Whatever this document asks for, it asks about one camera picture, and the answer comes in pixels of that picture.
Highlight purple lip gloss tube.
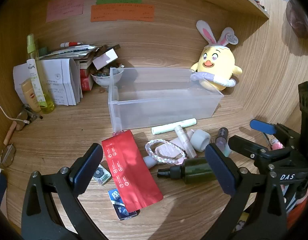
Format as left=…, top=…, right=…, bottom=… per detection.
left=215, top=127, right=231, bottom=157

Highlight white tape roll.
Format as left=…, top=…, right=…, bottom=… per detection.
left=190, top=129, right=211, bottom=152

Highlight dark green spray bottle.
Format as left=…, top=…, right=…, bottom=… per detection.
left=157, top=157, right=216, bottom=184

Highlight pale pink lip balm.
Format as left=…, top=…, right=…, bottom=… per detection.
left=174, top=125, right=197, bottom=159

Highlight small patterned sachet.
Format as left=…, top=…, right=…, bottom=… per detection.
left=93, top=164, right=112, bottom=186

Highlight blue Max staples box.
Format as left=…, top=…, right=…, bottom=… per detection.
left=108, top=189, right=140, bottom=220

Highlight red foil pouch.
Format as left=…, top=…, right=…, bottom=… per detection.
left=101, top=130, right=163, bottom=212

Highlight mint green tube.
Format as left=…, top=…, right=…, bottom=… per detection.
left=151, top=118, right=197, bottom=135

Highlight pink braided hair tie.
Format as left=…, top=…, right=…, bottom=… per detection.
left=144, top=139, right=187, bottom=165

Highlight pink cream tube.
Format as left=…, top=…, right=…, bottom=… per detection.
left=143, top=138, right=185, bottom=169

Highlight eyeglasses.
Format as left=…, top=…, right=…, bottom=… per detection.
left=0, top=144, right=16, bottom=167

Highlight yellow chick bunny plush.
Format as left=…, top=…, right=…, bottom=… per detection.
left=190, top=20, right=242, bottom=91

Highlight yellow green spray bottle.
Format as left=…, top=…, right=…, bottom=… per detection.
left=27, top=34, right=55, bottom=114

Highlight beige cream tube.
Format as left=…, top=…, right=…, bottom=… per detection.
left=21, top=79, right=41, bottom=113

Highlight clear plastic storage bin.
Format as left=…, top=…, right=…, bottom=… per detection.
left=108, top=67, right=223, bottom=132

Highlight folded white paper leaflets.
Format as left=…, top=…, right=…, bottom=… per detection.
left=13, top=59, right=82, bottom=106

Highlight white bowl of stones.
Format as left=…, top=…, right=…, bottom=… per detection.
left=92, top=68, right=124, bottom=88

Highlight stack of books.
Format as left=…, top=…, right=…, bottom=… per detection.
left=40, top=44, right=124, bottom=92

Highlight small white cardboard box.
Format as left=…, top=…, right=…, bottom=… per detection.
left=93, top=48, right=118, bottom=70

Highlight red white marker pen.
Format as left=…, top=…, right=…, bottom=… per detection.
left=60, top=42, right=83, bottom=48

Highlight orange sticky note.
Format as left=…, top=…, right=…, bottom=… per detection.
left=91, top=3, right=155, bottom=22

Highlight green sticky note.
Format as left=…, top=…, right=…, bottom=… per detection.
left=95, top=0, right=143, bottom=5

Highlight pink sticky note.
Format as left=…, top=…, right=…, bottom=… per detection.
left=46, top=0, right=85, bottom=22

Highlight white charging cable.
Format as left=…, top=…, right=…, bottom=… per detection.
left=0, top=100, right=30, bottom=125

